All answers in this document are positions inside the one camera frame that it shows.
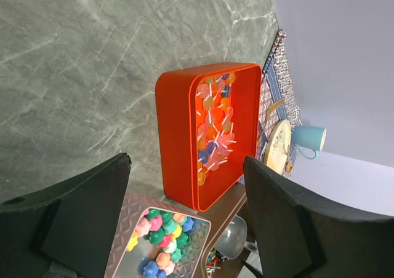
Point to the tin of star candies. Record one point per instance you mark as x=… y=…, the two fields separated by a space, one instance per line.
x=154 y=239

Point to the orange plastic tray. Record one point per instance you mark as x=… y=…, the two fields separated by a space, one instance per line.
x=208 y=120

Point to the cream and orange plate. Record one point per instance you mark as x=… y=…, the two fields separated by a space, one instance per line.
x=277 y=150

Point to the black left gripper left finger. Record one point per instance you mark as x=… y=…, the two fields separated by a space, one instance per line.
x=72 y=223

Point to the light blue mug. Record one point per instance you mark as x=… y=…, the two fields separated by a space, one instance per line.
x=310 y=137

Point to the gold spoon on mat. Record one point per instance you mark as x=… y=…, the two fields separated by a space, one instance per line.
x=289 y=164

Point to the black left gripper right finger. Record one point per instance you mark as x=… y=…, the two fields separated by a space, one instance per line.
x=302 y=234

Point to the metal scoop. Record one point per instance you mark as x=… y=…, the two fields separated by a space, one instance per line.
x=233 y=239

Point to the patterned cloth placemat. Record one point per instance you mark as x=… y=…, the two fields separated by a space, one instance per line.
x=276 y=84

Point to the gold fork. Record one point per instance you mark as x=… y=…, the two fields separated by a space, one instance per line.
x=273 y=107

